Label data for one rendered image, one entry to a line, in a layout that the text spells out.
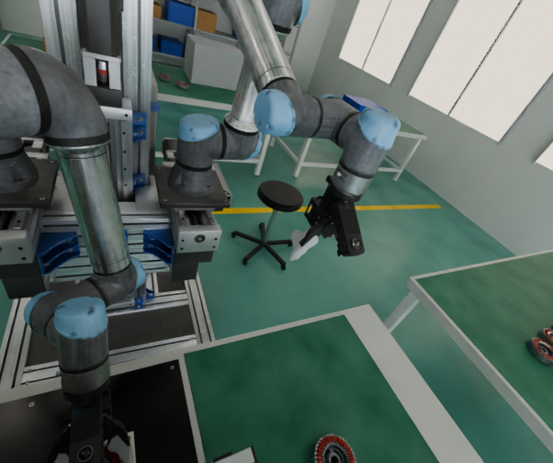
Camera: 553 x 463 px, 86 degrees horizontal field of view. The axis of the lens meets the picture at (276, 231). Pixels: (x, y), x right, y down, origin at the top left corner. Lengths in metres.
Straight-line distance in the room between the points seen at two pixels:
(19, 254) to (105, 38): 0.57
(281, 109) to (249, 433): 0.77
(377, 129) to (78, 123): 0.48
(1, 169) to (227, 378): 0.79
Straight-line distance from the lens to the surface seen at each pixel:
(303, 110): 0.56
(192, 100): 2.85
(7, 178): 1.01
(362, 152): 0.57
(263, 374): 0.98
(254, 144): 1.02
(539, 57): 5.00
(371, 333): 1.24
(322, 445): 0.93
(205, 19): 6.49
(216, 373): 0.95
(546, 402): 1.63
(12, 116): 0.53
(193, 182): 0.99
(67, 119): 0.56
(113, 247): 0.67
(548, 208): 4.66
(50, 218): 1.07
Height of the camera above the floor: 1.61
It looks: 37 degrees down
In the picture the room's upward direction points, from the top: 21 degrees clockwise
